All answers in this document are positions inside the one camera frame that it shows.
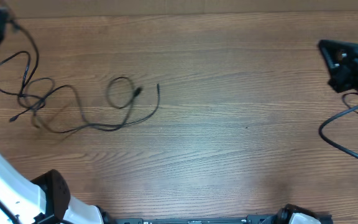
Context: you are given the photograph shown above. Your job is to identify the thin black usb cable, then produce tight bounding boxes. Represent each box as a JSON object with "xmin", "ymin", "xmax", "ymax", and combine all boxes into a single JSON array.
[{"xmin": 17, "ymin": 83, "xmax": 161, "ymax": 134}]

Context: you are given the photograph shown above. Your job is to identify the black braided cable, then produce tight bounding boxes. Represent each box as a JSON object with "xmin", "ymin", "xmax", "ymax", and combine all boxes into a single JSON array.
[{"xmin": 105, "ymin": 76, "xmax": 144, "ymax": 110}]

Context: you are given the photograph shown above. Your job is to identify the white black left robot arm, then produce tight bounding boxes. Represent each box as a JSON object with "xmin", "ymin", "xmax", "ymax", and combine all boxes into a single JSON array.
[{"xmin": 0, "ymin": 154, "xmax": 114, "ymax": 223}]

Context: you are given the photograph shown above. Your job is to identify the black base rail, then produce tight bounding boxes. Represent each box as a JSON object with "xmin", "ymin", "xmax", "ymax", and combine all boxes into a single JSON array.
[{"xmin": 101, "ymin": 203, "xmax": 334, "ymax": 224}]

